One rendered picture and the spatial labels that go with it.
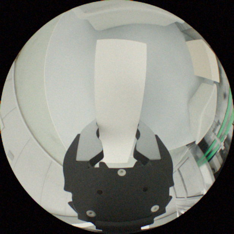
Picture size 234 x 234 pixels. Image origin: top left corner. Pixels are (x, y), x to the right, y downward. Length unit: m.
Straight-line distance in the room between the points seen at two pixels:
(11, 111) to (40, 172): 2.15
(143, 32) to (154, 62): 0.08
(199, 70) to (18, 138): 3.28
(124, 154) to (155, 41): 0.26
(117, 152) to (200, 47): 0.36
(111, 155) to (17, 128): 3.02
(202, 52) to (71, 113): 0.40
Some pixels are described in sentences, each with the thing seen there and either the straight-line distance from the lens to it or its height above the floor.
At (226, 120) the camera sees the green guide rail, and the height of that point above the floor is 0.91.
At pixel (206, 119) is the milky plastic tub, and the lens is 0.47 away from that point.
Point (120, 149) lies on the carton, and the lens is 0.15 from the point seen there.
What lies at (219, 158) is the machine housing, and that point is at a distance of 0.97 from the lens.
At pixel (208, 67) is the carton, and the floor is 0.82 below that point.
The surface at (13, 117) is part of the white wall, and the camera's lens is 3.14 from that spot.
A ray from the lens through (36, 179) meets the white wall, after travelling 3.23.
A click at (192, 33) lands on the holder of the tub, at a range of 0.36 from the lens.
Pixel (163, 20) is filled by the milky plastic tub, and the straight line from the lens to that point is 0.23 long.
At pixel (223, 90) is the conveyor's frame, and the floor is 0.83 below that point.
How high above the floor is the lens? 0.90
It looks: 61 degrees down
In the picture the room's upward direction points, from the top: 177 degrees clockwise
